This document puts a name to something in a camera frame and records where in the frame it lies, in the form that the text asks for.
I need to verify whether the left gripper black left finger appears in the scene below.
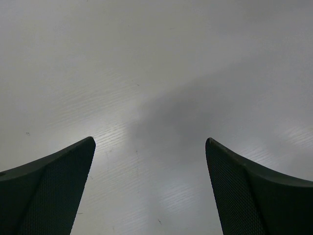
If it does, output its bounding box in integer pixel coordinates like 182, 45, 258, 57
0, 137, 95, 235

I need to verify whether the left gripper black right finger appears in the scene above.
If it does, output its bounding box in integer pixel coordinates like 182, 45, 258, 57
205, 138, 313, 235

